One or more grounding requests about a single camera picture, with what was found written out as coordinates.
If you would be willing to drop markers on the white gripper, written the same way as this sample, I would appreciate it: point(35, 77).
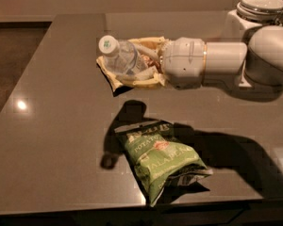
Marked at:
point(183, 62)

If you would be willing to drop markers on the clear blue plastic water bottle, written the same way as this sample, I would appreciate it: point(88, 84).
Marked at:
point(120, 56)

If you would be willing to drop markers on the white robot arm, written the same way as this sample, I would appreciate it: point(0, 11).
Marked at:
point(223, 68)

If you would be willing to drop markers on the brown salt chips bag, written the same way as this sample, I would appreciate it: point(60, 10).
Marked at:
point(151, 50)

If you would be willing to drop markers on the green jalapeno chips bag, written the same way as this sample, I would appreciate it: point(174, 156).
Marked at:
point(160, 159)

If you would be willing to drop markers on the white ceramic canister jar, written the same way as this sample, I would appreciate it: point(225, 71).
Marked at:
point(252, 22)

